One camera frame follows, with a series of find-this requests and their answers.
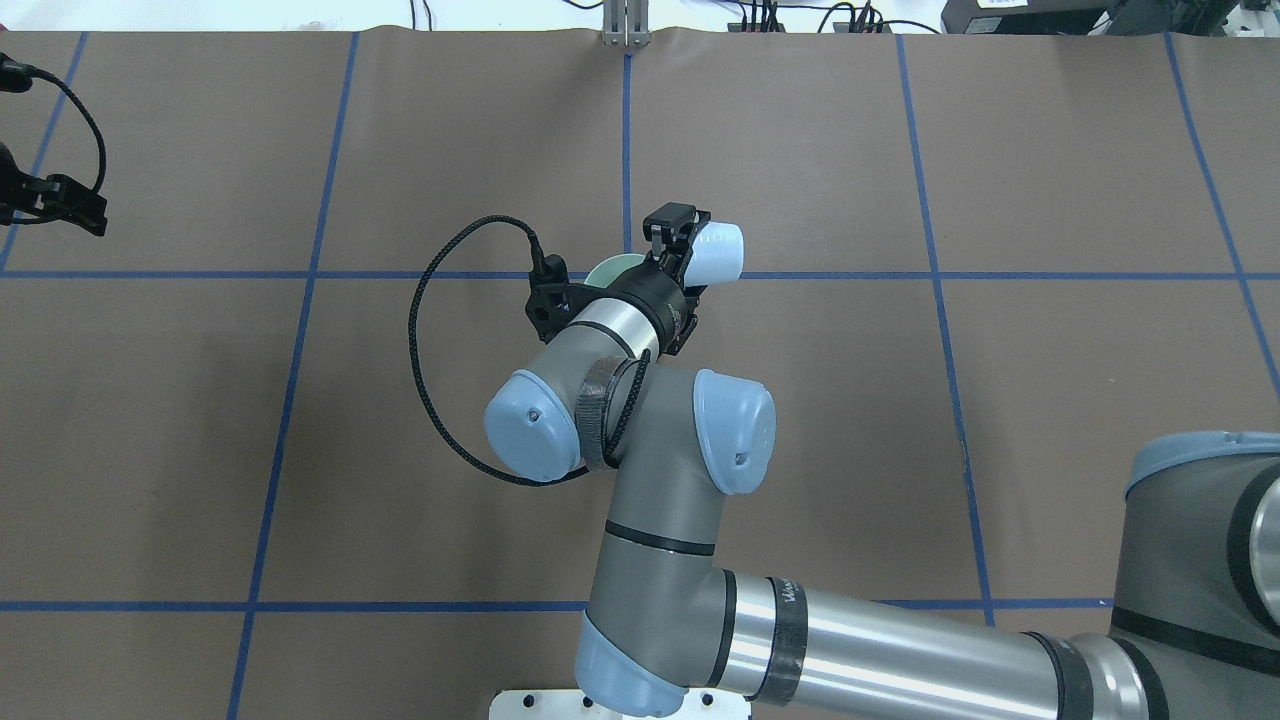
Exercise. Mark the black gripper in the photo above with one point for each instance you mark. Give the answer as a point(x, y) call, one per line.
point(663, 299)

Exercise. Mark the light blue plastic cup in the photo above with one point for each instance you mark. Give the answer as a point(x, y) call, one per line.
point(718, 255)

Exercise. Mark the pale green ceramic bowl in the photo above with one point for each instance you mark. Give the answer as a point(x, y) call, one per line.
point(604, 274)

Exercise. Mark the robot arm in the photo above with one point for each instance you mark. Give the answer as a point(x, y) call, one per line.
point(1033, 496)

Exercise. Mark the brown paper table cover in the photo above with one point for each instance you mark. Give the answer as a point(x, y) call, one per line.
point(222, 497)

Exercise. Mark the black power adapter box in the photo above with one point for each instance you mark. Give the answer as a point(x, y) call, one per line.
point(1034, 18)

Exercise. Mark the aluminium frame post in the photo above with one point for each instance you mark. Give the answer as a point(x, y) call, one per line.
point(625, 23)

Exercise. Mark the white central pedestal column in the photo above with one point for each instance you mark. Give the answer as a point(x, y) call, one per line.
point(695, 703)

